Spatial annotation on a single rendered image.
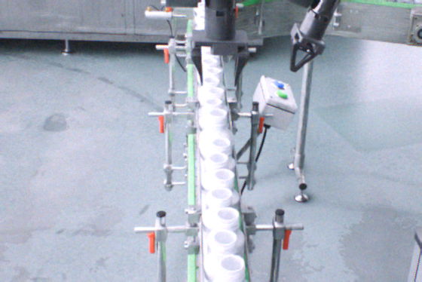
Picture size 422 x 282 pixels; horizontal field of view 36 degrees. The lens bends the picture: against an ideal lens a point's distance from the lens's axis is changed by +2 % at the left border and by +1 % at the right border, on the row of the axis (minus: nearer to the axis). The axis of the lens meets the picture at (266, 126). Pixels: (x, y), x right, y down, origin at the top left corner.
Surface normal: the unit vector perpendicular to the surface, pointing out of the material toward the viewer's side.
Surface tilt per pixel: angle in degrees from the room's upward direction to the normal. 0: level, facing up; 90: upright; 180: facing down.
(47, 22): 86
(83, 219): 0
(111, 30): 90
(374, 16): 90
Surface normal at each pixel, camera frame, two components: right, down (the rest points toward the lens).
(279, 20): 0.48, 0.39
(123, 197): 0.07, -0.89
